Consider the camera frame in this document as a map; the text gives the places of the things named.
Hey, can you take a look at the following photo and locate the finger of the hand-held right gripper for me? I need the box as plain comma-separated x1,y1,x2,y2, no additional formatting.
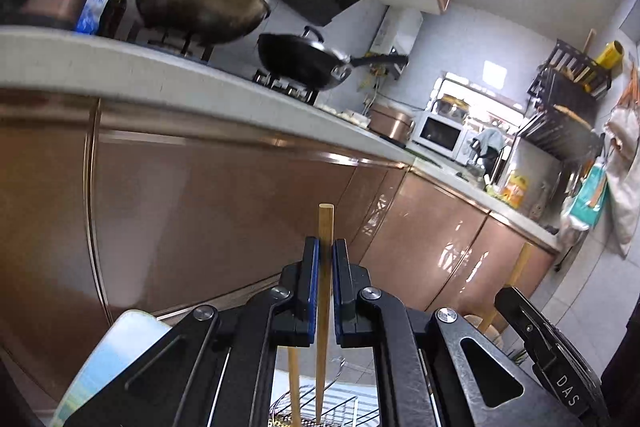
494,286,557,360

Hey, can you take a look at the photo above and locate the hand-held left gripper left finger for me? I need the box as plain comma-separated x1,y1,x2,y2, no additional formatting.
62,236,321,427

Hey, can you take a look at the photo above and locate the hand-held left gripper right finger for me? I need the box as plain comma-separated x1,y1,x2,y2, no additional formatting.
331,237,591,427

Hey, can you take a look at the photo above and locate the metal wire utensil holder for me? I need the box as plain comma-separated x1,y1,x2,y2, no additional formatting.
270,354,383,427

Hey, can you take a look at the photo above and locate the trash bin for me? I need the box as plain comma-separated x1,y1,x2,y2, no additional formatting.
465,314,507,350

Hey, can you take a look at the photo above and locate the person's dark clothing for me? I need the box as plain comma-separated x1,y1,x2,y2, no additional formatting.
600,342,640,427

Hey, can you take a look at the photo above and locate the yellow oil bottle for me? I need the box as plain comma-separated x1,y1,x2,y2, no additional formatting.
500,172,530,208

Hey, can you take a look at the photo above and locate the teal hanging bag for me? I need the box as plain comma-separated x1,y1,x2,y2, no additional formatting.
567,157,609,233

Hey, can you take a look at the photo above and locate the black kettle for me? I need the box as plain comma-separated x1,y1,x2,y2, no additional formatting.
470,142,503,175

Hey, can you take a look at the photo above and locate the white hanging plastic bag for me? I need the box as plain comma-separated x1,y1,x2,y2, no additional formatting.
602,104,640,258

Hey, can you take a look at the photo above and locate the copper rice cooker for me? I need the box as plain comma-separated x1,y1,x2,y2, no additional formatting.
367,102,416,144

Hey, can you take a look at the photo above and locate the grey cloth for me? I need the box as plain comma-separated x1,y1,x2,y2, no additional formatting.
472,128,505,154

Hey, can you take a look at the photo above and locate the white microwave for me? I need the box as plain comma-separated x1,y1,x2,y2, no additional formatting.
411,111,477,159

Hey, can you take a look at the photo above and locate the black dish rack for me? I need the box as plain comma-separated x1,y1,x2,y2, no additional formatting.
515,39,613,158

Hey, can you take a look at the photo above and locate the gas stove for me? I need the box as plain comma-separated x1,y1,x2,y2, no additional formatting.
125,27,321,106

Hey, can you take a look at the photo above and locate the steel pot with lid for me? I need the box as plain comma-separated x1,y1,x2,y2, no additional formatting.
435,93,472,115

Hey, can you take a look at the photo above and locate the black frying pan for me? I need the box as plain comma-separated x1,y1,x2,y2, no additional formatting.
257,26,410,92

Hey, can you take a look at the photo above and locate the white water heater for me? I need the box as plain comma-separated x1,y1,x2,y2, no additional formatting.
370,7,424,58

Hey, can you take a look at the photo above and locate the yellow plastic wrap roll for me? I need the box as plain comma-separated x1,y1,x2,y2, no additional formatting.
597,41,626,68

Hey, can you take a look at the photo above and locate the dark sauce bottle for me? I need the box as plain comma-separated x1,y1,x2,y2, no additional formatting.
100,0,135,38

